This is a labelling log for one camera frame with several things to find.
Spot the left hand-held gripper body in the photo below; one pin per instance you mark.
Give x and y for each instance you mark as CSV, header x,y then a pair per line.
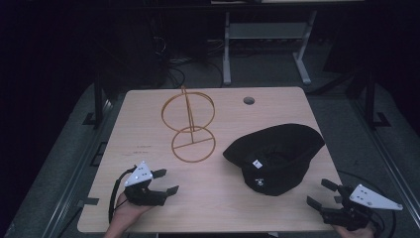
x,y
140,175

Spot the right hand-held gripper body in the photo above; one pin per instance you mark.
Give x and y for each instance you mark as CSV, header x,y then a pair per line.
x,y
369,199

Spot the black cap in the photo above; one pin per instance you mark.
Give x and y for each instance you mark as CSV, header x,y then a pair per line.
x,y
280,145

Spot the person's right hand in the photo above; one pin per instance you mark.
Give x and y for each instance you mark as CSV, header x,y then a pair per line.
x,y
356,234

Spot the person's left hand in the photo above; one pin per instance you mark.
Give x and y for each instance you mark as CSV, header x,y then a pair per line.
x,y
127,213

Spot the black metal stand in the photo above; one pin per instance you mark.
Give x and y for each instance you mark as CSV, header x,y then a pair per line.
x,y
371,99
98,99

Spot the grey metal frame rail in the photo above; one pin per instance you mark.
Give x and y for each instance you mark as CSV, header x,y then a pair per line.
x,y
82,172
389,162

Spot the grey metal desk frame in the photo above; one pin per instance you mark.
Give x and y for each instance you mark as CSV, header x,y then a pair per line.
x,y
264,30

